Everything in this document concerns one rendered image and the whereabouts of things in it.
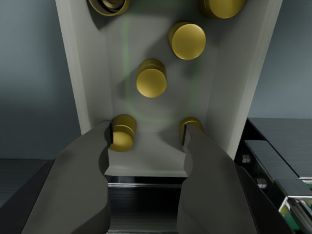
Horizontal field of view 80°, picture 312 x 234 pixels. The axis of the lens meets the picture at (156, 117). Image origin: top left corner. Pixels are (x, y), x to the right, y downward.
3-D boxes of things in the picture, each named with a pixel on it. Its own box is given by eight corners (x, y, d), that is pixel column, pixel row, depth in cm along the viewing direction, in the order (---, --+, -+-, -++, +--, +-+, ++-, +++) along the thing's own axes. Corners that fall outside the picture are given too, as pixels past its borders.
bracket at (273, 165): (223, 190, 28) (242, 239, 22) (238, 139, 24) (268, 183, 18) (246, 191, 28) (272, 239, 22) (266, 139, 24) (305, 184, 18)
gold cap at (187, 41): (169, 19, 21) (172, 21, 17) (200, 21, 21) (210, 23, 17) (166, 52, 23) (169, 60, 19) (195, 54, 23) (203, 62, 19)
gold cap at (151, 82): (138, 57, 23) (134, 66, 19) (166, 58, 23) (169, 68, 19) (138, 85, 25) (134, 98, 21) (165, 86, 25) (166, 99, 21)
